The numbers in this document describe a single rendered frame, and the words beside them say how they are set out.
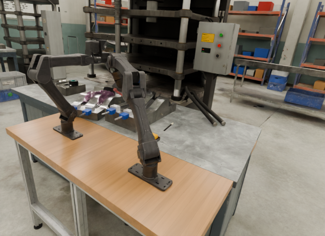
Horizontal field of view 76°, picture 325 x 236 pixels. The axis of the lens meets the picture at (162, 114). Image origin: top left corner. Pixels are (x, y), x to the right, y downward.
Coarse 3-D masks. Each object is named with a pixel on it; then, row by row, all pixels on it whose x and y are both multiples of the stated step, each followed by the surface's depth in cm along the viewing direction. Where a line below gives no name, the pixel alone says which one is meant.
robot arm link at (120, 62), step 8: (112, 56) 102; (120, 56) 103; (112, 64) 104; (120, 64) 97; (128, 64) 96; (120, 72) 98; (128, 72) 88; (136, 72) 91; (144, 72) 91; (128, 80) 87; (136, 80) 94; (144, 80) 91; (128, 88) 88; (144, 88) 92; (128, 96) 89
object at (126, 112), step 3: (123, 111) 128; (126, 111) 126; (129, 111) 126; (120, 114) 124; (123, 114) 124; (126, 114) 125; (129, 114) 126; (132, 114) 128; (120, 117) 123; (123, 117) 123; (126, 117) 125
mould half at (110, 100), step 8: (96, 88) 173; (80, 96) 154; (96, 96) 154; (112, 96) 158; (120, 96) 165; (88, 104) 148; (104, 104) 147; (112, 104) 153; (80, 112) 138; (96, 112) 136; (104, 112) 144; (96, 120) 137
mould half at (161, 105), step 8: (152, 96) 151; (160, 96) 153; (120, 104) 144; (152, 104) 144; (160, 104) 143; (168, 104) 153; (176, 104) 164; (120, 112) 130; (152, 112) 137; (160, 112) 145; (168, 112) 156; (112, 120) 134; (120, 120) 130; (128, 120) 126; (152, 120) 139; (128, 128) 128
